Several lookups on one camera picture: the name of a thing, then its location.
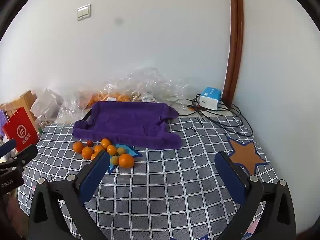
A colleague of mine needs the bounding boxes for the clear bag of oranges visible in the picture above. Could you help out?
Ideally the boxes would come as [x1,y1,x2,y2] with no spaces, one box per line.
[75,85,133,109]

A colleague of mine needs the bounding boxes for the grey translucent plastic bag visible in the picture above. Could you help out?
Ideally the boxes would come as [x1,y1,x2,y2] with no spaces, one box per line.
[30,89,64,120]

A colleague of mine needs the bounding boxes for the grey checkered tablecloth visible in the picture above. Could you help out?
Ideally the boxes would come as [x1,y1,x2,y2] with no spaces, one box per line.
[17,115,279,240]

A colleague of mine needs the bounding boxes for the white light switch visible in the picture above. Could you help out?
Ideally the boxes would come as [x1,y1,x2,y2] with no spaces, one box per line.
[77,4,92,21]

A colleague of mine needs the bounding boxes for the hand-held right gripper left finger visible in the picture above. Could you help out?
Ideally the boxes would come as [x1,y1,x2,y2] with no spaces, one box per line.
[29,150,112,240]

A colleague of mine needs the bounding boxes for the purple paper bag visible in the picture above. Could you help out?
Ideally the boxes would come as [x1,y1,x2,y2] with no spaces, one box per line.
[0,110,13,128]

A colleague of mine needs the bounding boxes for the crumpled clear plastic wrap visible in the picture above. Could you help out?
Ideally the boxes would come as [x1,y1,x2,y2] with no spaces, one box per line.
[57,97,88,124]

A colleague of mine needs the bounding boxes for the red paper bag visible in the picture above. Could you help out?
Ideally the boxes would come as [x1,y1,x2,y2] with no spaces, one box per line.
[2,107,40,152]

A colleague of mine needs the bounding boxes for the brown wooden door frame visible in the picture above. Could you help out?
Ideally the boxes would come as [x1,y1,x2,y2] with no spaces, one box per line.
[221,0,244,105]

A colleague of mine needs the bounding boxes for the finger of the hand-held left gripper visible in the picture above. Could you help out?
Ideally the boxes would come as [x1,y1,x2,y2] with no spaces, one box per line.
[0,139,17,157]
[10,144,38,168]

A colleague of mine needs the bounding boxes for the tangled black cables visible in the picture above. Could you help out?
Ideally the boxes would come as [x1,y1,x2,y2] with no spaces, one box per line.
[175,96,254,138]

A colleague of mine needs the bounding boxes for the large crumpled clear plastic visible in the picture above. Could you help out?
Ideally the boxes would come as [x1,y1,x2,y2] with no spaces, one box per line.
[130,67,195,105]

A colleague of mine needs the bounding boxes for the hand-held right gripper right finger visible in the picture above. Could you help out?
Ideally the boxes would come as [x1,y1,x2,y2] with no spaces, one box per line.
[214,151,297,240]

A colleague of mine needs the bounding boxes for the cluster of mandarins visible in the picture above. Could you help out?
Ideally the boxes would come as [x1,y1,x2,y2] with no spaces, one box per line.
[72,138,135,169]

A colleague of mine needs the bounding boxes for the purple towel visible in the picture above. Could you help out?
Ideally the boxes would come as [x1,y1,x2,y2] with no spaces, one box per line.
[72,101,182,150]

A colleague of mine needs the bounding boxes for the blue and white box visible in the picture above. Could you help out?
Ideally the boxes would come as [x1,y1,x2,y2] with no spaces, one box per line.
[199,87,222,110]

